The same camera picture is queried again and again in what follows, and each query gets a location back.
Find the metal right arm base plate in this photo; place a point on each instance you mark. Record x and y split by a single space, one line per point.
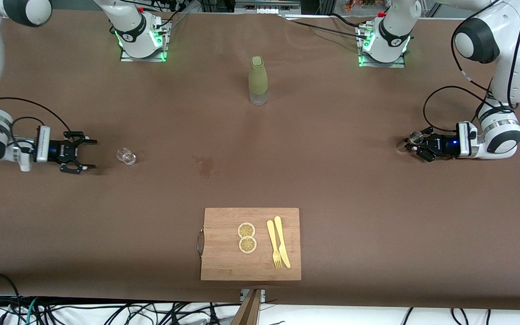
163 45

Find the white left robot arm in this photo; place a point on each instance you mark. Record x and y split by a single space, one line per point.
517 67

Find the lemon slice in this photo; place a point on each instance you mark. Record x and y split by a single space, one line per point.
248 245
246 230

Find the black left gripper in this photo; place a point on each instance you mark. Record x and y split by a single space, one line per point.
439 145

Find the clear glass shaker cup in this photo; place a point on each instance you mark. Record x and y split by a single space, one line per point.
126 156

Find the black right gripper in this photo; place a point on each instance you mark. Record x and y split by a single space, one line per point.
59 150

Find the yellow plastic fork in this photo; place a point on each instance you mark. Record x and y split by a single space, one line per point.
271 237

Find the green frosted bottle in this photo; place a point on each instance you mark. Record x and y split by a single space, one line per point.
257 81

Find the metal bracket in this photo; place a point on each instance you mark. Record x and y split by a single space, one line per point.
262 294

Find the wooden post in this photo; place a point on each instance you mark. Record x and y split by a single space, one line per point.
247 311

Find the wooden cutting board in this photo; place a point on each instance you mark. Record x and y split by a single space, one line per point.
224 262

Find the yellow plastic knife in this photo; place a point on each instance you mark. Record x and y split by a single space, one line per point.
281 243

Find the metal power strip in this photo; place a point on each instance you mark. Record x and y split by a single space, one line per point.
266 6

